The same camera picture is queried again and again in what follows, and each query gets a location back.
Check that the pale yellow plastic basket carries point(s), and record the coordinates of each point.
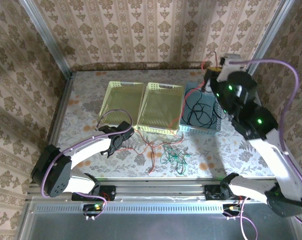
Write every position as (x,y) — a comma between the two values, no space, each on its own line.
(122,105)
(160,107)

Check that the light blue plastic basket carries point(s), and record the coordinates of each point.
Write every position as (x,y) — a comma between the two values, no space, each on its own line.
(205,130)

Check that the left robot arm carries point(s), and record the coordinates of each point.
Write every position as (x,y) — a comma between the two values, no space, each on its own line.
(90,150)

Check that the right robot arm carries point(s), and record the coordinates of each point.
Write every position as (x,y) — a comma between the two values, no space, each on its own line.
(273,155)

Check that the small control board with lights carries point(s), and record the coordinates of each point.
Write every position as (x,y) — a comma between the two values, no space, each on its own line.
(93,208)
(233,209)

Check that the grey metal tray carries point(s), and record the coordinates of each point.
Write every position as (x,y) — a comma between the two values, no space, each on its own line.
(153,227)

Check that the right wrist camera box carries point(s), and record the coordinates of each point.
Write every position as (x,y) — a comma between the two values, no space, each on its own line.
(228,67)

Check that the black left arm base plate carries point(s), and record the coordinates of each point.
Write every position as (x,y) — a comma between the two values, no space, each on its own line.
(110,192)

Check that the aluminium upright post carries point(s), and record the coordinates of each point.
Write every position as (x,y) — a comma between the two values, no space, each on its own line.
(46,37)
(269,37)

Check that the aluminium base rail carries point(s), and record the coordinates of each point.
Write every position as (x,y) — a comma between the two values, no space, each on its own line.
(160,190)

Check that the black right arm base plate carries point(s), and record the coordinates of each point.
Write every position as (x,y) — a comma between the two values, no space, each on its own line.
(210,192)

